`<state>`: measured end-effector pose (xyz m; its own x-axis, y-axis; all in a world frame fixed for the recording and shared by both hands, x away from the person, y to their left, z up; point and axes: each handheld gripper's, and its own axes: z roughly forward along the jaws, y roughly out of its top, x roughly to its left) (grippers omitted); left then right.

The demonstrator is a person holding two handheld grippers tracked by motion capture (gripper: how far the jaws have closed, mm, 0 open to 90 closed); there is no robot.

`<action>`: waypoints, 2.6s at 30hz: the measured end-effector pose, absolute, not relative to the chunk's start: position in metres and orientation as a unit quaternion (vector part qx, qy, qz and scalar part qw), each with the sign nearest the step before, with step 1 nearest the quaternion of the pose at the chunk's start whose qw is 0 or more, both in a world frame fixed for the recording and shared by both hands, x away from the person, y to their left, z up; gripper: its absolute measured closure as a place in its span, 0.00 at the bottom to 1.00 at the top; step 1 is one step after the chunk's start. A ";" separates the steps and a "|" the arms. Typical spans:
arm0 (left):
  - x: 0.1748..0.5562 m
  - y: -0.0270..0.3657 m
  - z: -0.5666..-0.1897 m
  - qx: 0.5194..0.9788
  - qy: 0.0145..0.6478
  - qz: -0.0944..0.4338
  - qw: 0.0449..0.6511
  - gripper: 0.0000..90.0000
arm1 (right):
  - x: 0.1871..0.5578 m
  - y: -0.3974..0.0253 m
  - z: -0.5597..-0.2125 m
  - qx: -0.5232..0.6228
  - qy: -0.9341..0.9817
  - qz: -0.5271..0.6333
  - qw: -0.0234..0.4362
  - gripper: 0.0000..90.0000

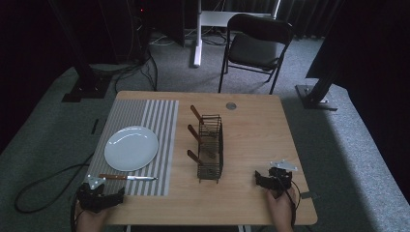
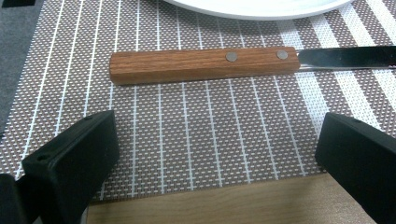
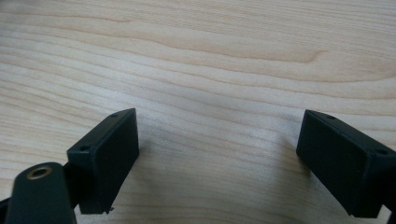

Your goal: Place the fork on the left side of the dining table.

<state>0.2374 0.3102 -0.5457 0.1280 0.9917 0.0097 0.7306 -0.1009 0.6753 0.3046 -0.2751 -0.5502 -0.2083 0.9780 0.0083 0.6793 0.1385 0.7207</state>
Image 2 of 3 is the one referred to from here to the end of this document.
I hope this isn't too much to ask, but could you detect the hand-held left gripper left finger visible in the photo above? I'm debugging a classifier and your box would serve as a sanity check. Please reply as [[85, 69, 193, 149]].
[[21, 109, 120, 224]]

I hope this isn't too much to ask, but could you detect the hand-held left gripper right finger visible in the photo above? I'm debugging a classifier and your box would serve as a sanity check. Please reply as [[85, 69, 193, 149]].
[[314, 112, 396, 224]]

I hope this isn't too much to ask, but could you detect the wooden handled table knife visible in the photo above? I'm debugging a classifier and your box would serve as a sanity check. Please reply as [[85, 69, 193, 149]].
[[108, 45, 396, 86]]

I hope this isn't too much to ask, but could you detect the grey felt mat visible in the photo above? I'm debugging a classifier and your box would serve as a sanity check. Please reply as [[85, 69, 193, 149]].
[[0, 0, 45, 134]]

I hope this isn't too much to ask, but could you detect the brown striped woven placemat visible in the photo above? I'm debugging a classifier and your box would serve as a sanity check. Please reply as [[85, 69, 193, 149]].
[[0, 0, 396, 202]]

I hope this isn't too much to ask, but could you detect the white plate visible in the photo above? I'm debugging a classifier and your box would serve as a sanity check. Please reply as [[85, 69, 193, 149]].
[[162, 0, 354, 21]]

